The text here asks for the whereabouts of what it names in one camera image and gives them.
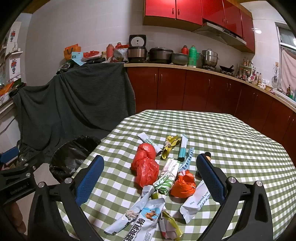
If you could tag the pink window curtain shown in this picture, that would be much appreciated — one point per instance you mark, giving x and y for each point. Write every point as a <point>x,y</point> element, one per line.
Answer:
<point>288,67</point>

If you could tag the silver snack bag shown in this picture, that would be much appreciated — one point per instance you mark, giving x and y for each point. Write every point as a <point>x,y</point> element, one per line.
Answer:
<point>120,54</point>

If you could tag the teal packet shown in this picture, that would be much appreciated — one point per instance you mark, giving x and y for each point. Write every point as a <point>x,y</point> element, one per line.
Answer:
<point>76,56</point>

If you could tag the black cooking pot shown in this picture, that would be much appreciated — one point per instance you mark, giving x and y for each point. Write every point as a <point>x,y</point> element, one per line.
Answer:
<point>160,55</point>

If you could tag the dark green spray can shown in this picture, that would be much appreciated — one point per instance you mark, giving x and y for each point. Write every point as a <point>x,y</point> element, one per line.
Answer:
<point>208,158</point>

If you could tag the plain white powder packet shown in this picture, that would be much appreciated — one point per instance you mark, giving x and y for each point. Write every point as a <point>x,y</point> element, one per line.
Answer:
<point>196,201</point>

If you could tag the orange bottle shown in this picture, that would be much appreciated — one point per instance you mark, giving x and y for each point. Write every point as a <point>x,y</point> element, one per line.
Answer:
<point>110,52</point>

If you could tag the grey metal pan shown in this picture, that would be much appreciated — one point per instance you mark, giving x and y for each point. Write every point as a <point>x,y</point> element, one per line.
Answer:
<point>179,59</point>

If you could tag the small black device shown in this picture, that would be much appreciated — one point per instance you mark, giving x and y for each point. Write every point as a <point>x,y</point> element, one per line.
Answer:
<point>64,66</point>

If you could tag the orange plastic bag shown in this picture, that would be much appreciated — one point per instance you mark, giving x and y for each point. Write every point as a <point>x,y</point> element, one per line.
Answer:
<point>182,185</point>

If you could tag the red flat package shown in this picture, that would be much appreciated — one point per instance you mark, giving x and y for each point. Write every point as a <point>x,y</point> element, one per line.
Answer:
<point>90,54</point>

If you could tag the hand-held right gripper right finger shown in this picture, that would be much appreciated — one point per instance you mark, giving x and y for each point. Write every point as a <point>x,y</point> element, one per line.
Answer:
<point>210,178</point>

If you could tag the green thermos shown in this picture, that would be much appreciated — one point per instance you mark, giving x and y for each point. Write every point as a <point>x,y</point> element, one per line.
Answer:
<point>193,56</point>

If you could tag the red upper cabinets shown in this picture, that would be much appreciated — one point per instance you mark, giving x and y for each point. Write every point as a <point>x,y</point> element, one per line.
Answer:
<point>185,9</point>

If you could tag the green checked tablecloth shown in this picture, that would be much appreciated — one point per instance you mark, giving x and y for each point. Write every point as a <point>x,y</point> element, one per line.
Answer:
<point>231,139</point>

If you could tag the teal and white tube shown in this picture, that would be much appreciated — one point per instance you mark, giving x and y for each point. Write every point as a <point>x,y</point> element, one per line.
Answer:
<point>182,150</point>

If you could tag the white tube with grey cap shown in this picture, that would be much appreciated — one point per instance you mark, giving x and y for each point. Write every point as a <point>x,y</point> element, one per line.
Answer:
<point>148,140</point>

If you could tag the red plastic bag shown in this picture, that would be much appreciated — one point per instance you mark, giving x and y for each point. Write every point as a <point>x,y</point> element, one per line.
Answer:
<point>145,162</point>

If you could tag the small yellow wrapper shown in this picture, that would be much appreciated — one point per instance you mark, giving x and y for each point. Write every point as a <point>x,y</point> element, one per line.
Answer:
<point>172,226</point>

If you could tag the black wok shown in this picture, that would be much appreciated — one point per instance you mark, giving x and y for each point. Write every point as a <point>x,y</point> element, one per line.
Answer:
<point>226,68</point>

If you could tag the steel steamer pot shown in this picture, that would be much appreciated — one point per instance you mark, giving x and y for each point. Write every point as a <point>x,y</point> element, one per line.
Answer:
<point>209,59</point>

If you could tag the green and white packet bundle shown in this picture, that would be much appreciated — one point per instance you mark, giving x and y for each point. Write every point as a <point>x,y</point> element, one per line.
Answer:
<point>166,176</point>

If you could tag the dark red base cabinets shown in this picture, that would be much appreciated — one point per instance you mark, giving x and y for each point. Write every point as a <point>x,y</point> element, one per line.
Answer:
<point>185,88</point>

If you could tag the black-lined trash bin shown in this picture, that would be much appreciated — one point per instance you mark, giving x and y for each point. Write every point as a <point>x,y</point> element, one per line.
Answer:
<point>69,157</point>

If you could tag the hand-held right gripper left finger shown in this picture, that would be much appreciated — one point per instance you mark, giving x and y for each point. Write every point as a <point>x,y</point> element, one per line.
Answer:
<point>90,180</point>

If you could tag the white grey packet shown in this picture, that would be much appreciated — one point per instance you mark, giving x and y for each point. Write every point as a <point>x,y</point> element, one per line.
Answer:
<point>138,206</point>

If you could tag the light blue packet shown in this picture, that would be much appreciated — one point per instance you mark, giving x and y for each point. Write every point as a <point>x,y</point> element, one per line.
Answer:
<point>188,157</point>

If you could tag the orange paper bag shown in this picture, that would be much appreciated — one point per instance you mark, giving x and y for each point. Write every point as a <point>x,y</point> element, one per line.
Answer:
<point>69,52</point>

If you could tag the flower print wall poster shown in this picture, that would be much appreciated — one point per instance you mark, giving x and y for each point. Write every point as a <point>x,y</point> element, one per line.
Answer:
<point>13,34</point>
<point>14,66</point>

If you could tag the rice cooker with open lid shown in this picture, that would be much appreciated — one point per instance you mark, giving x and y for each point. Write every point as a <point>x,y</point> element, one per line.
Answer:
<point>136,54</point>

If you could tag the rack of seasoning bottles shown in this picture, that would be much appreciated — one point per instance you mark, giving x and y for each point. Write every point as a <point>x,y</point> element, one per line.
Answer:
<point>245,71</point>

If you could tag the range hood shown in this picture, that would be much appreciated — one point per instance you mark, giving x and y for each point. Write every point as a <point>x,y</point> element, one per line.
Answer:
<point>215,30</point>

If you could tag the person's left hand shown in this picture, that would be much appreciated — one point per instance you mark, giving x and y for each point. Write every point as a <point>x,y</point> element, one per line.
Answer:
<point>17,215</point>

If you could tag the white bag with blue picture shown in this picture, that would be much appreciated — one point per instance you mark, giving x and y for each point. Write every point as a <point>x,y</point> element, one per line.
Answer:
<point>148,215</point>

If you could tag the red thermos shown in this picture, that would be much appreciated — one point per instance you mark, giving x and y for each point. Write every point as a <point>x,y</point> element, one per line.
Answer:
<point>184,49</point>

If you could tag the brown glass bottle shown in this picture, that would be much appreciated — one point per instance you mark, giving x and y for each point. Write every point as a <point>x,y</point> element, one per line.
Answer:
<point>288,91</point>

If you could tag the dark green blanket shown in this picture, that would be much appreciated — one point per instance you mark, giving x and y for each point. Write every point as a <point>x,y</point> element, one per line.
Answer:
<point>81,99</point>

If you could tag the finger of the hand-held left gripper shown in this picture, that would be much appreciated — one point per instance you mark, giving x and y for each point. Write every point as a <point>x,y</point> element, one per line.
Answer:
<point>16,172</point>
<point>9,154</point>

